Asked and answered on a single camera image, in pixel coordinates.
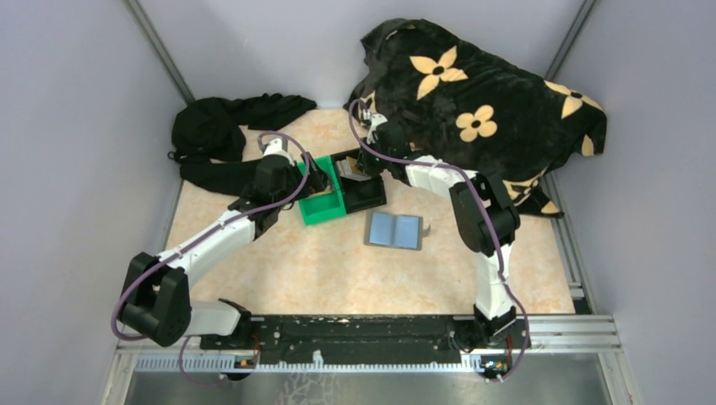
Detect purple cable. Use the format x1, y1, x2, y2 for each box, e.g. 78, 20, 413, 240
347, 99, 531, 383
109, 130, 311, 388

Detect green plastic bin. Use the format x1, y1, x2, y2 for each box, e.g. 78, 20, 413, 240
298, 156, 347, 226

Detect black plastic bin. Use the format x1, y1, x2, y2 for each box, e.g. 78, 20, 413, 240
329, 148, 387, 214

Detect aluminium frame rail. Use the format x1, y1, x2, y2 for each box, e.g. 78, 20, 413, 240
117, 315, 621, 375

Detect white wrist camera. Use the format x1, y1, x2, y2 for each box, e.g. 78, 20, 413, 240
263, 138, 291, 161
363, 113, 388, 144

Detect cards in black bin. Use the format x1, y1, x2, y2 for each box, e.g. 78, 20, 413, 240
336, 159, 371, 181

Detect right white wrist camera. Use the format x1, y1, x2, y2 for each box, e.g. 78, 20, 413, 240
363, 113, 388, 144

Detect gold VIP card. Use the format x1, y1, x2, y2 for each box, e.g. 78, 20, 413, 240
340, 156, 363, 178

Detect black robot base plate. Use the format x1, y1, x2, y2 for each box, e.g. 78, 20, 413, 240
200, 315, 531, 366

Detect black floral plush blanket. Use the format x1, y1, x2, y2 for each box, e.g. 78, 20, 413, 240
350, 18, 607, 218

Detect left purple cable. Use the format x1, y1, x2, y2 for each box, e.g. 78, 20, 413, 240
109, 130, 311, 388

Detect black cloth garment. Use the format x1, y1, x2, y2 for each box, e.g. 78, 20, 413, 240
167, 93, 317, 196

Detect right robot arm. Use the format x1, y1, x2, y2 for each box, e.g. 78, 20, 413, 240
358, 114, 521, 348

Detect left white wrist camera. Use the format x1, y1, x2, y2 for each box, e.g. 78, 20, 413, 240
263, 138, 291, 161

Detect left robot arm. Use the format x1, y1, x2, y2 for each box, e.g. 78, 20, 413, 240
111, 154, 334, 349

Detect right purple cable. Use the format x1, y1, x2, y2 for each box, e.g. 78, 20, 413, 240
347, 99, 531, 383

